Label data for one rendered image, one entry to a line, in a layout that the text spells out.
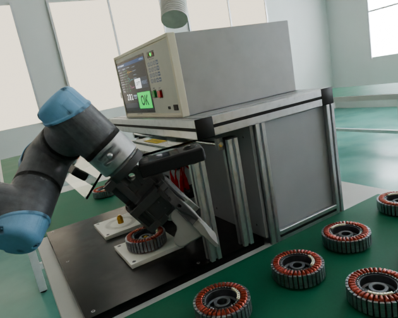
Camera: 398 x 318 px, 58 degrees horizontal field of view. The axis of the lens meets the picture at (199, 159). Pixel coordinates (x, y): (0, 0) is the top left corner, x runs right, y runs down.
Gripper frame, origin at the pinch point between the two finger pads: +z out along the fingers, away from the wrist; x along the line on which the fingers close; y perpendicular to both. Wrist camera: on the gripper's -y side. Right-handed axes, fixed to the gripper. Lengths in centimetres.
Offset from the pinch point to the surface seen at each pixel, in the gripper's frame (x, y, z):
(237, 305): 4.0, 6.8, 12.8
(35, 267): -176, 119, 9
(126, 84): -62, -9, -30
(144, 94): -48, -10, -24
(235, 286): -2.0, 5.7, 13.5
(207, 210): -18.0, -0.3, 4.3
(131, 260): -26.4, 23.3, 2.2
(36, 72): -493, 62, -134
